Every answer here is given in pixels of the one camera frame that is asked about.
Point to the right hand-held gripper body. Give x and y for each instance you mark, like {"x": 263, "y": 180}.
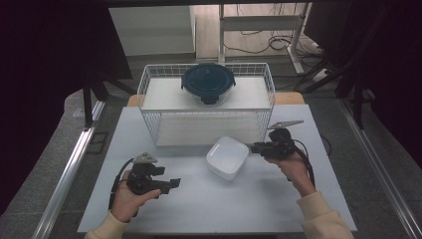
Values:
{"x": 282, "y": 146}

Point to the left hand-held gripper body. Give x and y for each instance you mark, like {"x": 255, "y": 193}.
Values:
{"x": 142, "y": 181}

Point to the white square bowl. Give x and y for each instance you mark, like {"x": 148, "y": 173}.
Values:
{"x": 227, "y": 157}

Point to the round container with blue lid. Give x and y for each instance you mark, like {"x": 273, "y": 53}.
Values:
{"x": 207, "y": 81}

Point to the person's right hand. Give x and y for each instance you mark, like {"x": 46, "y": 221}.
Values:
{"x": 295, "y": 171}

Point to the person's left hand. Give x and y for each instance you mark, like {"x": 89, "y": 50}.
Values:
{"x": 124, "y": 205}

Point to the wooden table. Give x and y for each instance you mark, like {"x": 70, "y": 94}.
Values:
{"x": 288, "y": 98}

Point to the dark floor grate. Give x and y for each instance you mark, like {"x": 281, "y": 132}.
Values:
{"x": 97, "y": 142}

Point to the white power strip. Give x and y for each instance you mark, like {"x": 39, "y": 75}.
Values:
{"x": 320, "y": 74}

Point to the black metal stand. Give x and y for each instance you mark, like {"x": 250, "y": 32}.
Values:
{"x": 88, "y": 106}
{"x": 356, "y": 99}

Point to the white cabinet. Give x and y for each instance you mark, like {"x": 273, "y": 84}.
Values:
{"x": 152, "y": 30}

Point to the metal floor rail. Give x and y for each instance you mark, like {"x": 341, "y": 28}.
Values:
{"x": 378, "y": 159}
{"x": 66, "y": 172}

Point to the white desk frame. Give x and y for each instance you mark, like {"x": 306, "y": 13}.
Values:
{"x": 258, "y": 23}

